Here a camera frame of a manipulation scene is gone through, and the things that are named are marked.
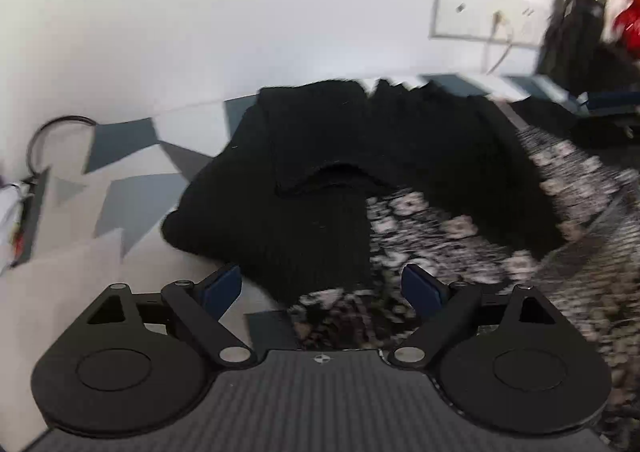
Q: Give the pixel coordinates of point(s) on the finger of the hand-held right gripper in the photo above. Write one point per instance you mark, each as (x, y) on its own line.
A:
(610, 124)

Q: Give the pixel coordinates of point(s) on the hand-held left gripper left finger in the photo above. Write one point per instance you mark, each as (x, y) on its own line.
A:
(222, 289)

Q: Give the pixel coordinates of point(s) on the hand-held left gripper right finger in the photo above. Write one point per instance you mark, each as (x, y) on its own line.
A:
(422, 292)

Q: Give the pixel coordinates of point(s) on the black white patterned knit sweater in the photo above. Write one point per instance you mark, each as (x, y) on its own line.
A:
(310, 182)

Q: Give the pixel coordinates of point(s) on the black bottle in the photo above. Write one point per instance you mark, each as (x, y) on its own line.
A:
(570, 41)

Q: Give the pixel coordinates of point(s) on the white object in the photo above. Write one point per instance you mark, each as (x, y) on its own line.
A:
(10, 222)

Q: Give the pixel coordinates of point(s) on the white wall socket panel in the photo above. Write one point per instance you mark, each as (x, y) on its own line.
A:
(465, 11)

